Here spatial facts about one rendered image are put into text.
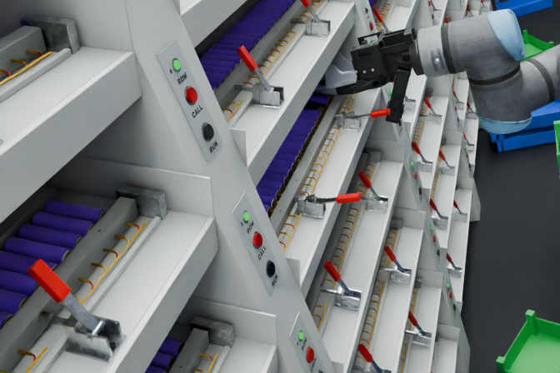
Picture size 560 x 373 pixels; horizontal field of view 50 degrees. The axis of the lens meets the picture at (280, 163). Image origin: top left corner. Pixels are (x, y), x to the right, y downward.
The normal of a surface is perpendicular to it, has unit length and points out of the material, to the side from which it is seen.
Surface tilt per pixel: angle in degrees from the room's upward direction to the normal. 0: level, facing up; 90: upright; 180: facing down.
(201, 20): 109
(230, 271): 90
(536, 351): 0
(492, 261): 0
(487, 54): 92
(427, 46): 55
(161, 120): 90
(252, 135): 19
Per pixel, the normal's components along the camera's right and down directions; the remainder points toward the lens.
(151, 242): -0.03, -0.83
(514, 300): -0.34, -0.84
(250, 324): -0.31, 0.53
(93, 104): 0.95, 0.14
